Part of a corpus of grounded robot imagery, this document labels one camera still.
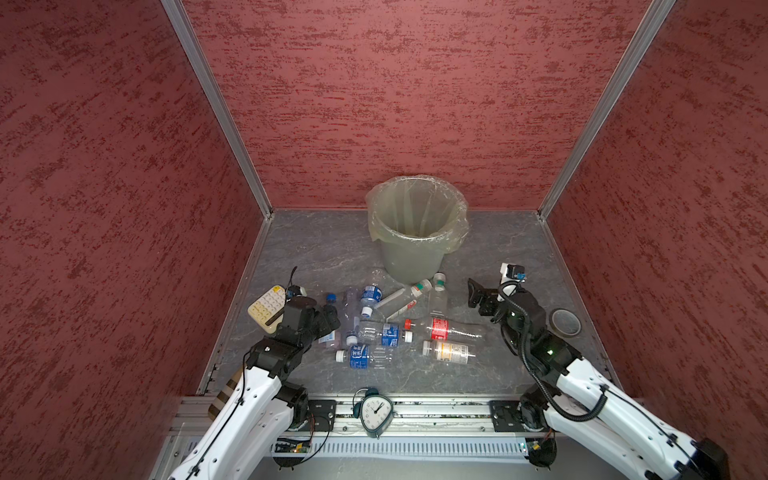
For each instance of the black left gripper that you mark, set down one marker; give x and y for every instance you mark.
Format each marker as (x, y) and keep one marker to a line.
(325, 327)

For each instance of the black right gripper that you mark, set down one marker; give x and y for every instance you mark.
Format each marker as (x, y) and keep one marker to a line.
(474, 297)

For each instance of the clear crushed plastic bottle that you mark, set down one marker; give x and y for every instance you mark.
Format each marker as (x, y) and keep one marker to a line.
(347, 306)

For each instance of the green cap slim bottle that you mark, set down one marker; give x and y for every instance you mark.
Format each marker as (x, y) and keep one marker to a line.
(399, 302)

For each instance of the blue label bottle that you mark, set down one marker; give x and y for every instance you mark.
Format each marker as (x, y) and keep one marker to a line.
(370, 298)
(365, 357)
(381, 334)

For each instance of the yellow label white cap bottle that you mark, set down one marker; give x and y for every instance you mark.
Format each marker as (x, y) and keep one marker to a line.
(448, 352)

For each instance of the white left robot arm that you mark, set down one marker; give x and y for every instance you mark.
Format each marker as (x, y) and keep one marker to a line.
(264, 404)

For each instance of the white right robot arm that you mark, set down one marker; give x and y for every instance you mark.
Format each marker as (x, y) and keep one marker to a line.
(570, 396)

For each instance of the clear green bin liner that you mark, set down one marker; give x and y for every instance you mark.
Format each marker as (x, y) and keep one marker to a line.
(418, 211)

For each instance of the beige calculator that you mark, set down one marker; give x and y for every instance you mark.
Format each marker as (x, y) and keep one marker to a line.
(267, 311)

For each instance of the red label bottle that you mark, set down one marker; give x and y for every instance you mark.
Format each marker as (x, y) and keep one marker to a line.
(443, 329)

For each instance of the tape roll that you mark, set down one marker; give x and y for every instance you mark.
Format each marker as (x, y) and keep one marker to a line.
(565, 323)

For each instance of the green heart alarm clock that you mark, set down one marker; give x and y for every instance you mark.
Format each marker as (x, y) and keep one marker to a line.
(374, 411)

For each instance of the striped roll left edge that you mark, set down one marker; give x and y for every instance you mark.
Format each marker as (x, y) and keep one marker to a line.
(222, 398)

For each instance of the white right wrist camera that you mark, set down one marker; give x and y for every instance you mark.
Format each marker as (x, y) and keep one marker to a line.
(511, 277)

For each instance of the aluminium front rail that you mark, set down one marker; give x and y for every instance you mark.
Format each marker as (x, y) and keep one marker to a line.
(448, 428)

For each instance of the aluminium left corner post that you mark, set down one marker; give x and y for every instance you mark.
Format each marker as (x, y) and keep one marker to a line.
(184, 31)

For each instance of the aluminium corner post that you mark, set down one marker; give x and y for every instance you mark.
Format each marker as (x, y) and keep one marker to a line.
(648, 28)
(184, 31)

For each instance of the aluminium right corner post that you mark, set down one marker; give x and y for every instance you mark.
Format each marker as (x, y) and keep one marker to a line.
(648, 28)

